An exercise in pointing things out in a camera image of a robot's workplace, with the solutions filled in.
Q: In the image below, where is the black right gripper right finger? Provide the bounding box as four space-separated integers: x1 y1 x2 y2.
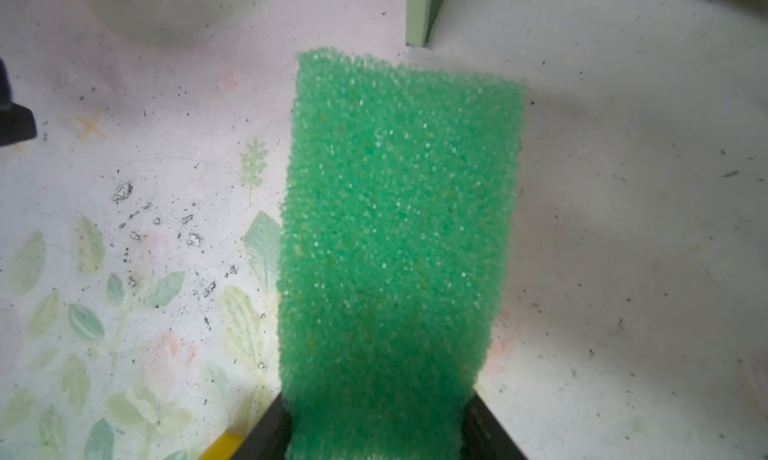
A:
461 393 527 460

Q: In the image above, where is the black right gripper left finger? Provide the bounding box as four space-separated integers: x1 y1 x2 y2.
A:
231 394 292 460

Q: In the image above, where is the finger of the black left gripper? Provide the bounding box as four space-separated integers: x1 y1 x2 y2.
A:
0 61 37 147

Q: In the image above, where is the yellow sponge alone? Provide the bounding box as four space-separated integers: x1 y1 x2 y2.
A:
199 432 245 460

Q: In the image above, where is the green metal shelf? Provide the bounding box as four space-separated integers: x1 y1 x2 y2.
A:
405 0 446 48

